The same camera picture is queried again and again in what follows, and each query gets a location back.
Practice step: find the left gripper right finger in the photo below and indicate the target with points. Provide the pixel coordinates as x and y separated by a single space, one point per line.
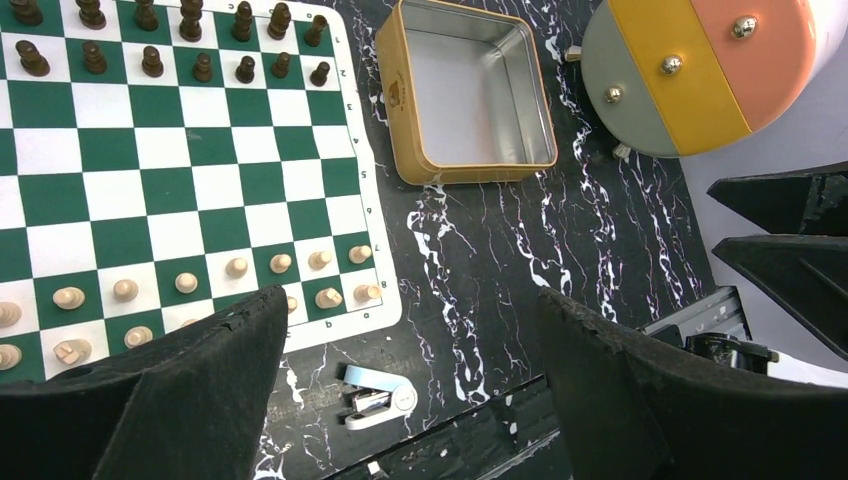
633 407

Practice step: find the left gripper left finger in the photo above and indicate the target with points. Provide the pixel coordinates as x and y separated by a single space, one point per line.
189 405

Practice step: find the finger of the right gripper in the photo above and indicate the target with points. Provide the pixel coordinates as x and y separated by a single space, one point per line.
804 202
805 274

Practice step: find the light wooden pawn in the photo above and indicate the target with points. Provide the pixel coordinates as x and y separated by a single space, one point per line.
69 298

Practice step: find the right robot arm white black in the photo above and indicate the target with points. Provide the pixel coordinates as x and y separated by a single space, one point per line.
716 329

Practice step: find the green white chess board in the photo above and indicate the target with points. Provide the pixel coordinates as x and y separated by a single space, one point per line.
168 179

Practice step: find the light blue white stapler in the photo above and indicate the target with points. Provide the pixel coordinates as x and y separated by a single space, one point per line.
380 397

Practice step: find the white cylinder orange yellow face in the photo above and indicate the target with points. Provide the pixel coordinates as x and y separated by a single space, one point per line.
678 78

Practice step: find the light wooden corner piece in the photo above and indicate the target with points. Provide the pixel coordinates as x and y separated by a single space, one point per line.
367 292

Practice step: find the dark pawn row piece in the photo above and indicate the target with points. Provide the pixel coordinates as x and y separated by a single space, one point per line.
319 75

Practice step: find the gold rimmed metal tin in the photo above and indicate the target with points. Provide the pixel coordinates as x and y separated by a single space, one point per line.
464 95

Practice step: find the dark back row piece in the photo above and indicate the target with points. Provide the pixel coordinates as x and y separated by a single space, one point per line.
313 35

